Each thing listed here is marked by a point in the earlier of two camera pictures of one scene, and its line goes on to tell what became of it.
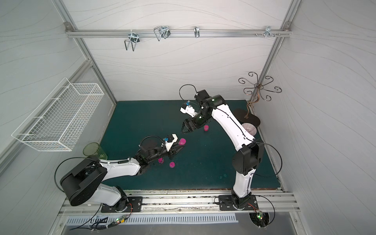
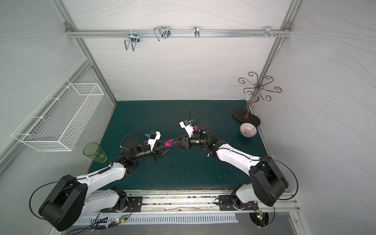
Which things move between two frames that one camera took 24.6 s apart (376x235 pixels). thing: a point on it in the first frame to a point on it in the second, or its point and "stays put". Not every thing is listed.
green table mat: x=204 y=161 stays put
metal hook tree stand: x=249 y=115 stays put
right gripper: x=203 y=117 to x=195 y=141
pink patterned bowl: x=250 y=128 stays put
